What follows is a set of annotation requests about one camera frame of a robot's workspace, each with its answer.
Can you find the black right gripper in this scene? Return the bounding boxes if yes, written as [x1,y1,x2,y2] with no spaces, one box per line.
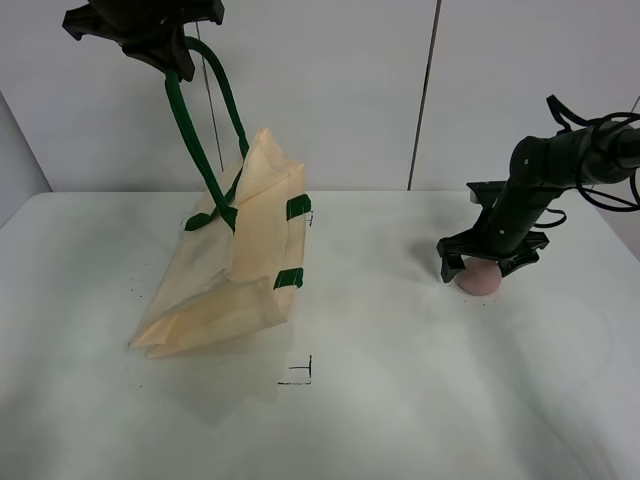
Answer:
[437,181,549,283]

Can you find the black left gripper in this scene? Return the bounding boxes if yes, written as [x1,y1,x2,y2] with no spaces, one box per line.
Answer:
[62,0,223,81]

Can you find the pink peach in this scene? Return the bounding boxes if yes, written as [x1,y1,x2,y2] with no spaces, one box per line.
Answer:
[454,257,502,296]

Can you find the cream linen bag green handles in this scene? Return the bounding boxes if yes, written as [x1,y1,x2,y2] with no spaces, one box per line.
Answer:
[129,37,312,358]

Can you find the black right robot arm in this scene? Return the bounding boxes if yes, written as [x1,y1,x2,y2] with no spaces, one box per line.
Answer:
[437,121,639,283]

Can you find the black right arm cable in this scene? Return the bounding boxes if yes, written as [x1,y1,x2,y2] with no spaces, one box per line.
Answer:
[544,94,640,229]

